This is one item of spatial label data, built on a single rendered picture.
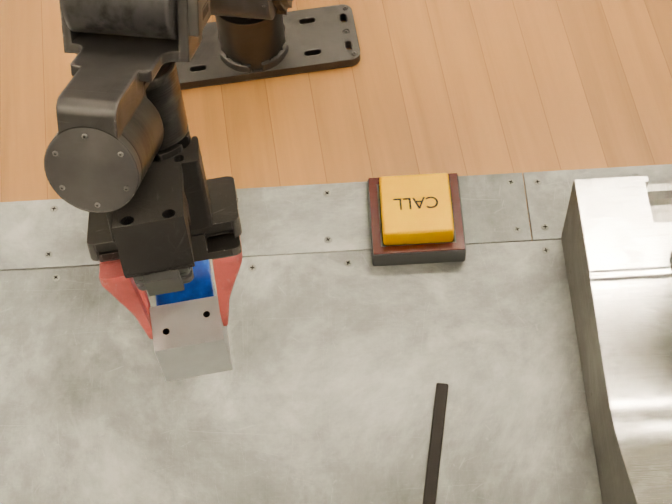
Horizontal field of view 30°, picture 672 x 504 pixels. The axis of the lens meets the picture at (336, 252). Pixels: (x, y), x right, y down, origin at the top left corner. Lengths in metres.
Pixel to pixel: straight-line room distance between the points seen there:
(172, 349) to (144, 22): 0.24
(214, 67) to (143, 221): 0.48
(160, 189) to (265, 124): 0.41
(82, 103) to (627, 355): 0.46
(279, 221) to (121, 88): 0.40
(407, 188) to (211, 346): 0.27
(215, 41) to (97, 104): 0.51
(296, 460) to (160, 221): 0.32
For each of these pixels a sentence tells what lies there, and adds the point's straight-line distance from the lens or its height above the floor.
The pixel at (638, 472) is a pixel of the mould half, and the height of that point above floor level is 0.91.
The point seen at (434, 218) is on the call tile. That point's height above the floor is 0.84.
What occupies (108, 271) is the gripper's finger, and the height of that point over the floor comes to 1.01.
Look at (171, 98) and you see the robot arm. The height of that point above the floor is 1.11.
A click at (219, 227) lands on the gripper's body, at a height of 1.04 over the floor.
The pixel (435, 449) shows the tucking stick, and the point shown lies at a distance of 1.01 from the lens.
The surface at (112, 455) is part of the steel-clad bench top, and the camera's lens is 1.03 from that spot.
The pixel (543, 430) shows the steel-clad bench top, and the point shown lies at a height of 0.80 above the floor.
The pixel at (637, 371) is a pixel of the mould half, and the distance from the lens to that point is 0.96.
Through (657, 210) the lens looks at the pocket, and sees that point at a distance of 1.06.
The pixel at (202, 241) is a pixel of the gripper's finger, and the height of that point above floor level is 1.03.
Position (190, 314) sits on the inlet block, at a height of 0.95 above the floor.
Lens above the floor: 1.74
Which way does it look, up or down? 59 degrees down
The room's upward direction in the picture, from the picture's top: 4 degrees counter-clockwise
